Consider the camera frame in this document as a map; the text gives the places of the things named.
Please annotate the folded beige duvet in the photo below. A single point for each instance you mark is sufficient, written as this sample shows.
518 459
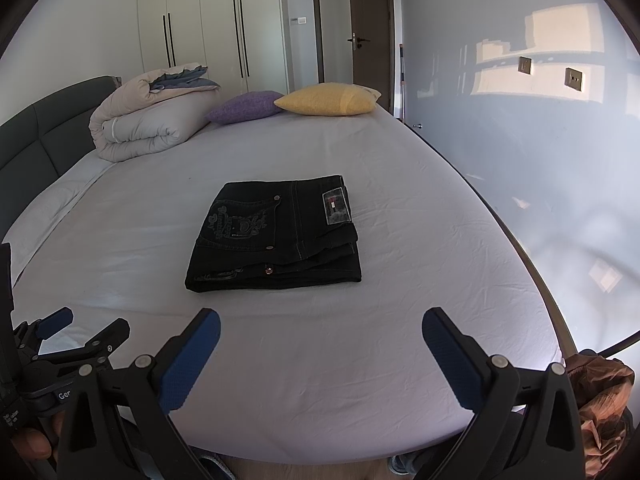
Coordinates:
145 125

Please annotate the brass wall socket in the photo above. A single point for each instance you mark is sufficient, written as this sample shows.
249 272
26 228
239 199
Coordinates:
525 65
573 79

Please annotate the yellow pillow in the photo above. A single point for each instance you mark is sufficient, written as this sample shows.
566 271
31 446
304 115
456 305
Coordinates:
330 100

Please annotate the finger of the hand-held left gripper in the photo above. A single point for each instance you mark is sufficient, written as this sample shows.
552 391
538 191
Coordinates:
55 321
107 335

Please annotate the black denim pants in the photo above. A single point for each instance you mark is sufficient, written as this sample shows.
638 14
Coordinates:
275 240

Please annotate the brown crinkled cloth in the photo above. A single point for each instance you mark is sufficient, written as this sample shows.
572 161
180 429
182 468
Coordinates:
605 395

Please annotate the dark grey padded headboard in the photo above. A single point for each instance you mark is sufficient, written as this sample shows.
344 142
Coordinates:
40 135

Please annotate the brown door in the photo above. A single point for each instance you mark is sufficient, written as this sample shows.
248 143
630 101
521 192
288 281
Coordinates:
372 10

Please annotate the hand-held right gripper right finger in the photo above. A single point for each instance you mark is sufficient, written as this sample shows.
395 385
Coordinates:
452 360

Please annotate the person's left hand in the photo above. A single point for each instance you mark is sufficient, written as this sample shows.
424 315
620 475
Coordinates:
31 444

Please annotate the bed with white sheet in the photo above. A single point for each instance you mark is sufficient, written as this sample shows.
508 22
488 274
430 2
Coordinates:
400 310

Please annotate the purple pillow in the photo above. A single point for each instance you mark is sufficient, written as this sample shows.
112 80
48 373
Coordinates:
245 107

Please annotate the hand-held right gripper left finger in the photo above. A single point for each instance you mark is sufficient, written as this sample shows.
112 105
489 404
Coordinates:
192 360

